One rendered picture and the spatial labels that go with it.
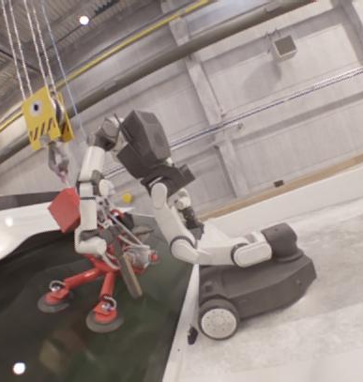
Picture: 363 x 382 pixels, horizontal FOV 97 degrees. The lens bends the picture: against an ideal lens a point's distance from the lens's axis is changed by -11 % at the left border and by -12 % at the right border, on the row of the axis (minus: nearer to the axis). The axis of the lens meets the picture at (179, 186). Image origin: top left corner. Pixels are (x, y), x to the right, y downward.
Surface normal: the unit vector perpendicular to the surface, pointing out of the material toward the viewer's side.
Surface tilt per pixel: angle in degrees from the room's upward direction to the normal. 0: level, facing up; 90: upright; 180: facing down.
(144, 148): 95
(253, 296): 90
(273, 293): 90
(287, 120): 90
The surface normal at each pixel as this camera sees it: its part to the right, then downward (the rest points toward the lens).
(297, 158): -0.20, 0.07
